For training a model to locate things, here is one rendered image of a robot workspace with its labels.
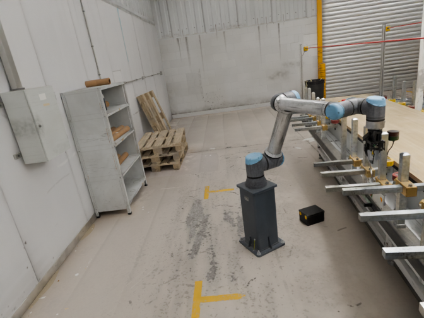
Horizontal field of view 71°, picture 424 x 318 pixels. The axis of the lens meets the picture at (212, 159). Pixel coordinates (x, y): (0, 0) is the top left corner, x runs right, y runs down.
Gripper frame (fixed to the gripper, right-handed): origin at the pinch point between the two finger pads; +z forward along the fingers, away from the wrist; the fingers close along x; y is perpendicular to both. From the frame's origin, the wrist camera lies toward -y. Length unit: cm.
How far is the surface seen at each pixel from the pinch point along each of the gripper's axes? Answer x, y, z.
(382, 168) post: 7.3, -3.6, 6.6
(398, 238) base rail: 3.6, 27.9, 32.8
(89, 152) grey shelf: -256, -138, 15
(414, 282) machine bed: 28, 2, 85
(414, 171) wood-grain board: 25.7, -5.8, 10.7
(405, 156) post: 7.1, 21.4, -9.9
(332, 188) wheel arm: -21.9, 0.0, 15.5
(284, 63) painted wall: 40, -805, -26
